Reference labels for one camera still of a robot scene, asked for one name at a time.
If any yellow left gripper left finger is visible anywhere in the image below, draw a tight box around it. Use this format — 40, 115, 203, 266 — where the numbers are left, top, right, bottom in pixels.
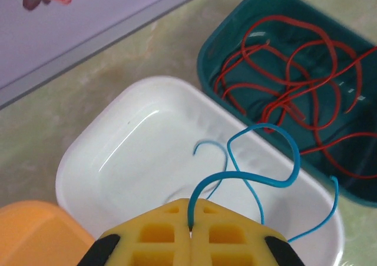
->
77, 197, 192, 266

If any blue cable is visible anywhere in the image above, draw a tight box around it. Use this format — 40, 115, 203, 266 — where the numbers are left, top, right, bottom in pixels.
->
187, 123, 340, 243

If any orange plastic bin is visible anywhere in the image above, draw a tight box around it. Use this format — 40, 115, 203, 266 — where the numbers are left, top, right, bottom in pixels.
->
0, 200, 97, 266

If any red cable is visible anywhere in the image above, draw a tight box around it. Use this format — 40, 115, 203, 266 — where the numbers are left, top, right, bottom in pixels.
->
241, 15, 365, 131
214, 42, 377, 180

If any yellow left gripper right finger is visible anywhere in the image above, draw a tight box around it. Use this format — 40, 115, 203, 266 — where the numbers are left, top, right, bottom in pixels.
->
190, 199, 307, 266

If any white plastic bin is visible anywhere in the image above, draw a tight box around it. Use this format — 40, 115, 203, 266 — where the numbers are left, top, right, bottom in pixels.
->
55, 75, 345, 266

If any teal plastic bin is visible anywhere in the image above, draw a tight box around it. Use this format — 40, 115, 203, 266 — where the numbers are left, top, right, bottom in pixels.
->
196, 0, 377, 210

